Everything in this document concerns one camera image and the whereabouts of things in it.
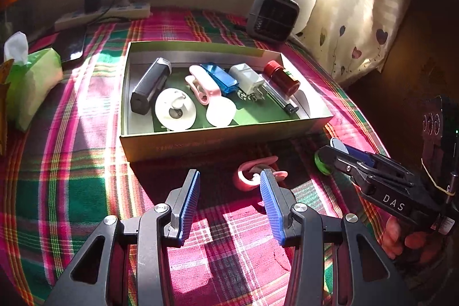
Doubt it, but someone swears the blue transparent plastic box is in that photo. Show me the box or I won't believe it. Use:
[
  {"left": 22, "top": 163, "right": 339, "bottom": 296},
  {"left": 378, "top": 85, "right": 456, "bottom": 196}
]
[{"left": 200, "top": 62, "right": 239, "bottom": 94}]

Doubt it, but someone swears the white round suction hook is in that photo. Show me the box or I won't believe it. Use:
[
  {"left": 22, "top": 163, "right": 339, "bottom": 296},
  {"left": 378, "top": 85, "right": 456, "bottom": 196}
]
[{"left": 155, "top": 87, "right": 198, "bottom": 130}]

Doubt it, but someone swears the grey space heater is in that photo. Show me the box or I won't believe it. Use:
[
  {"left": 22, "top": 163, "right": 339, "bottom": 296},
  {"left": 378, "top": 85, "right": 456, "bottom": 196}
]
[{"left": 246, "top": 0, "right": 300, "bottom": 43}]

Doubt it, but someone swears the black cylindrical device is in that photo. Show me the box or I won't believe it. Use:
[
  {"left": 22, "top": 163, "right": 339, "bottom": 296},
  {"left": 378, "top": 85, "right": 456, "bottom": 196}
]
[{"left": 130, "top": 57, "right": 173, "bottom": 114}]

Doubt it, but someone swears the green tissue pack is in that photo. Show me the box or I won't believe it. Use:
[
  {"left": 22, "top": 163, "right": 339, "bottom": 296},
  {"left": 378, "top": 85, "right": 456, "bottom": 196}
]
[{"left": 3, "top": 31, "right": 64, "bottom": 132}]

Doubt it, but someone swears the cream heart print curtain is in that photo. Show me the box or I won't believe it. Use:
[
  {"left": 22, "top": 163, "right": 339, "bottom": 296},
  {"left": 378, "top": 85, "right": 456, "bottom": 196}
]
[{"left": 297, "top": 0, "right": 424, "bottom": 88}]

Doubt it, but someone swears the white power strip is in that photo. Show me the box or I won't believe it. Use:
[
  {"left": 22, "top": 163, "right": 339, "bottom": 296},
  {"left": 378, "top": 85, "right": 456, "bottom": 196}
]
[{"left": 54, "top": 1, "right": 151, "bottom": 32}]

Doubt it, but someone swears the plaid blanket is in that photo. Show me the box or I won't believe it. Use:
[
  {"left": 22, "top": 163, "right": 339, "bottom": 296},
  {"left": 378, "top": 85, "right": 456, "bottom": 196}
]
[{"left": 0, "top": 7, "right": 395, "bottom": 306}]

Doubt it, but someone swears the green cardboard box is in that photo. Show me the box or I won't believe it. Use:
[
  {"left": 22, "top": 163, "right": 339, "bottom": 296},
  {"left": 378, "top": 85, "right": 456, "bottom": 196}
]
[{"left": 119, "top": 41, "right": 334, "bottom": 163}]

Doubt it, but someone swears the black smartphone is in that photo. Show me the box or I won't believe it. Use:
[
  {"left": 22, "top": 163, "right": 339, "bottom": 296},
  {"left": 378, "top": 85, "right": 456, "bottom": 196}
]
[{"left": 59, "top": 26, "right": 87, "bottom": 63}]

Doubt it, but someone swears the pink plastic hook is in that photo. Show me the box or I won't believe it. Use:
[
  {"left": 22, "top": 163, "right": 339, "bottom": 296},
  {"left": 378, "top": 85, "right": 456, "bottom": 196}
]
[{"left": 233, "top": 155, "right": 288, "bottom": 192}]

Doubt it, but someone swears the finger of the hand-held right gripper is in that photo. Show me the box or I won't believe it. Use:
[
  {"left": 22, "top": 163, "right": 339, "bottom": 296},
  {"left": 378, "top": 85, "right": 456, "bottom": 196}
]
[
  {"left": 317, "top": 145, "right": 406, "bottom": 185},
  {"left": 330, "top": 138, "right": 413, "bottom": 181}
]

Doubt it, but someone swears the green round cap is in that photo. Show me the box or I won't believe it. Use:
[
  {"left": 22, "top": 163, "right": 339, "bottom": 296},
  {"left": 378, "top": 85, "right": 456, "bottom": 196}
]
[{"left": 314, "top": 148, "right": 336, "bottom": 175}]

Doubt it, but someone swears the white round disc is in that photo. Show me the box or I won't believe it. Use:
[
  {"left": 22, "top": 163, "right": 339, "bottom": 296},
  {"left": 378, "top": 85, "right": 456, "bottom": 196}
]
[{"left": 206, "top": 96, "right": 237, "bottom": 127}]

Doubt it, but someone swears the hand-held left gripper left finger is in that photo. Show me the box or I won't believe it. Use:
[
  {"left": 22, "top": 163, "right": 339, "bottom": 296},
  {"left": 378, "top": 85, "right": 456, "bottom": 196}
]
[{"left": 43, "top": 169, "right": 201, "bottom": 306}]

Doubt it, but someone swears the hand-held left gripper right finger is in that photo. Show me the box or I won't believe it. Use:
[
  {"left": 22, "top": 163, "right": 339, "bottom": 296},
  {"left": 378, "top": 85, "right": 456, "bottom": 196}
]
[{"left": 260, "top": 169, "right": 418, "bottom": 306}]

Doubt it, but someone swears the person's right hand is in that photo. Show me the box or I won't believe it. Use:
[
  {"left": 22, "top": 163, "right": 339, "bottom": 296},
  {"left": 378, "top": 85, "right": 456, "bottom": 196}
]
[{"left": 382, "top": 216, "right": 442, "bottom": 260}]

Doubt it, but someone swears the red cap bottle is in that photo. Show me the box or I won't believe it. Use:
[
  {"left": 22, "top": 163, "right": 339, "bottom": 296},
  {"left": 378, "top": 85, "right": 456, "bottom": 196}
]
[{"left": 263, "top": 60, "right": 301, "bottom": 97}]

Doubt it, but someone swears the white charger plug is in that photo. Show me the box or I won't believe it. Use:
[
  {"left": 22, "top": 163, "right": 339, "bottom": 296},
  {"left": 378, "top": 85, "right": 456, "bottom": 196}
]
[{"left": 229, "top": 63, "right": 268, "bottom": 102}]

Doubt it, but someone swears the pink plastic clip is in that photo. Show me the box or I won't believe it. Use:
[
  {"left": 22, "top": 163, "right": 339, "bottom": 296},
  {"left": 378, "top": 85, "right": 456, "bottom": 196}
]
[{"left": 184, "top": 65, "right": 222, "bottom": 106}]

